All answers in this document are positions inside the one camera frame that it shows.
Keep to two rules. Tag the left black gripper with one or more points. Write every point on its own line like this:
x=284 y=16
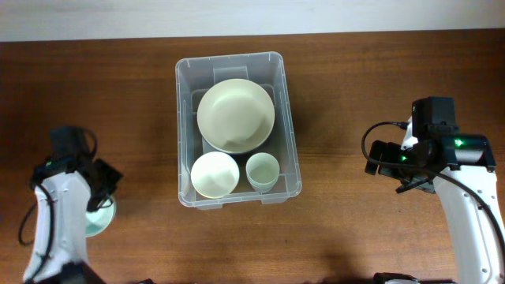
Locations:
x=115 y=175

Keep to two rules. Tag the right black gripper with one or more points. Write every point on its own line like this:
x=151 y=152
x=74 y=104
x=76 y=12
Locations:
x=390 y=150

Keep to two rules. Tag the mint green cup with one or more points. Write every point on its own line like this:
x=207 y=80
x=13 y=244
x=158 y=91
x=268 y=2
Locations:
x=99 y=220
x=262 y=187

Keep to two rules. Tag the cream white cup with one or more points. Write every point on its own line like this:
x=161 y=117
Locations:
x=215 y=171

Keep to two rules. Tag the light grey cup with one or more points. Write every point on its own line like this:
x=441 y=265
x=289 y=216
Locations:
x=262 y=167

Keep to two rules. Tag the dark blue bowl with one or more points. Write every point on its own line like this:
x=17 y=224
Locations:
x=236 y=146

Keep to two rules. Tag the beige bowl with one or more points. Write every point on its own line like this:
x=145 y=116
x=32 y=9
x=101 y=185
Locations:
x=235 y=108

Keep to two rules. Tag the yellow cup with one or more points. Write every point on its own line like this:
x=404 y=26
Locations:
x=214 y=194

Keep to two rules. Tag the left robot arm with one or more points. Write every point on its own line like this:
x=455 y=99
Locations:
x=67 y=191

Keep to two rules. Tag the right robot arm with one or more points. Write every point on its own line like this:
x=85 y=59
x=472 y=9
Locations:
x=460 y=170

